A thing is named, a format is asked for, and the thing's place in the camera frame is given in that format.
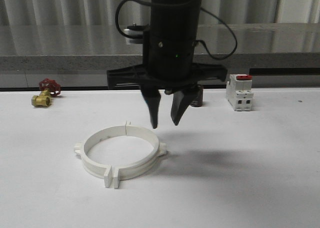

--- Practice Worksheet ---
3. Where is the grey stone countertop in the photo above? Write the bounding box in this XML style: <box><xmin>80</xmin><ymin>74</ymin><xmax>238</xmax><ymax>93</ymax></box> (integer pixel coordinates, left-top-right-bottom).
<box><xmin>0</xmin><ymin>23</ymin><xmax>320</xmax><ymax>75</ymax></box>

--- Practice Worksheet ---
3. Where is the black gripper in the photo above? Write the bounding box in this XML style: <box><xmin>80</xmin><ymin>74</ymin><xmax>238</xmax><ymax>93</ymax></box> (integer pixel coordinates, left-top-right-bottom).
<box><xmin>107</xmin><ymin>30</ymin><xmax>227</xmax><ymax>129</ymax></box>

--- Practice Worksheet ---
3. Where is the black cylindrical capacitor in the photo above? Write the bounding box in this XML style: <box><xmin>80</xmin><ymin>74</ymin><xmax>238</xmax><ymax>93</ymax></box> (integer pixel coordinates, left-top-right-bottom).
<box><xmin>190</xmin><ymin>85</ymin><xmax>204</xmax><ymax>107</ymax></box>

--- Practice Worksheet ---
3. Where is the white half-ring pipe clamp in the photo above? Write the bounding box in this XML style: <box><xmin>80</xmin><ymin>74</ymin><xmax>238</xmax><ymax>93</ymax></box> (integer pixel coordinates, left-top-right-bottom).
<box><xmin>73</xmin><ymin>121</ymin><xmax>131</xmax><ymax>188</ymax></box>
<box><xmin>112</xmin><ymin>122</ymin><xmax>167</xmax><ymax>188</ymax></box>

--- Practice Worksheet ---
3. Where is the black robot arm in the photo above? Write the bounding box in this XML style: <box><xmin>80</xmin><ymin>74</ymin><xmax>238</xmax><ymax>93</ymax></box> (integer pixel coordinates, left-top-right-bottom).
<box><xmin>107</xmin><ymin>0</ymin><xmax>227</xmax><ymax>128</ymax></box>

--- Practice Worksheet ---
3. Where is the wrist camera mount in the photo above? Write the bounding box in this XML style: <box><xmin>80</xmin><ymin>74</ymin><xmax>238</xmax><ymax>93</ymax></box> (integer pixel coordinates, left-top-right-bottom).
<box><xmin>123</xmin><ymin>24</ymin><xmax>150</xmax><ymax>45</ymax></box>

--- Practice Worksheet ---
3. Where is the white circuit breaker red switch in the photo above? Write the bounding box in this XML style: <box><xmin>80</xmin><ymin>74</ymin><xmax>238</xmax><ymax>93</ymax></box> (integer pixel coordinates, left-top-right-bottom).
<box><xmin>226</xmin><ymin>74</ymin><xmax>254</xmax><ymax>111</ymax></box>

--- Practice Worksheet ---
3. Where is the brass valve red handwheel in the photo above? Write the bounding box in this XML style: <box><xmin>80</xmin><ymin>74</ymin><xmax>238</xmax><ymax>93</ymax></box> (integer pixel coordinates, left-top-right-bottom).
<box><xmin>31</xmin><ymin>78</ymin><xmax>61</xmax><ymax>107</ymax></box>

